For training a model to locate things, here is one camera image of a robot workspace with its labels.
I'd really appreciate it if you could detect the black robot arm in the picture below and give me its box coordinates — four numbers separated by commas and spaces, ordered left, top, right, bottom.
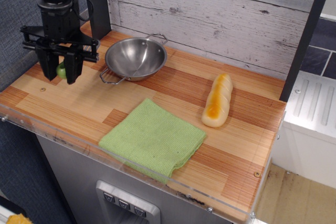
20, 0, 99, 84

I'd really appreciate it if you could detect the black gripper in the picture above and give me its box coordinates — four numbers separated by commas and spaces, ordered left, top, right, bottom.
20, 8, 99, 84

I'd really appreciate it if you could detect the yellow object in corner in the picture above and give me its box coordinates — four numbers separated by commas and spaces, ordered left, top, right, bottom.
6, 214, 33, 224

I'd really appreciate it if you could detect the silver button panel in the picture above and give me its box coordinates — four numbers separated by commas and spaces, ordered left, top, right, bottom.
96, 180, 161, 223

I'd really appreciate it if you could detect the toy bread loaf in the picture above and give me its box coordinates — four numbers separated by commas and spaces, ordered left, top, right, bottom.
202, 73, 233, 127

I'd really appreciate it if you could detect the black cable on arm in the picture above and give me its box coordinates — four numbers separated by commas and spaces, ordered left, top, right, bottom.
72, 0, 95, 22

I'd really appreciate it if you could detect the green handled grey spatula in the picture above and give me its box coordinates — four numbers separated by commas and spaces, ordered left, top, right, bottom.
56, 62, 67, 79

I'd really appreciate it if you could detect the dark right frame post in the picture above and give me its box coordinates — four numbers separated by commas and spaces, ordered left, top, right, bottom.
279, 0, 326, 102

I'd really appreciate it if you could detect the green folded cloth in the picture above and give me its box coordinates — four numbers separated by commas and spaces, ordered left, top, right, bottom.
99, 99, 206, 184

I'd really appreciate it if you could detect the dark frame post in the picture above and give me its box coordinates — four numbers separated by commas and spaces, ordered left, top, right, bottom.
89, 0, 111, 40
279, 0, 326, 102

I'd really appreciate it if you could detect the white toy sink unit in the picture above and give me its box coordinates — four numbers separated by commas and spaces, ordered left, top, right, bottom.
271, 71, 335, 188

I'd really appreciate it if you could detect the grey toy kitchen cabinet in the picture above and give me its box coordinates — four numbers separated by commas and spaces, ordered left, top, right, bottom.
35, 133, 249, 224

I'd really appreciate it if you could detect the dark left frame post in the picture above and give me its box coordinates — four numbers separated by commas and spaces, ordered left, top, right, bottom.
89, 0, 111, 40

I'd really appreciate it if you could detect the stainless steel pot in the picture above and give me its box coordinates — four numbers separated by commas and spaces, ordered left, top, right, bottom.
100, 34, 169, 85

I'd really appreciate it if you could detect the clear acrylic edge guard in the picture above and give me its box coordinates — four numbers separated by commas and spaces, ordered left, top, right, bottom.
0, 103, 257, 222

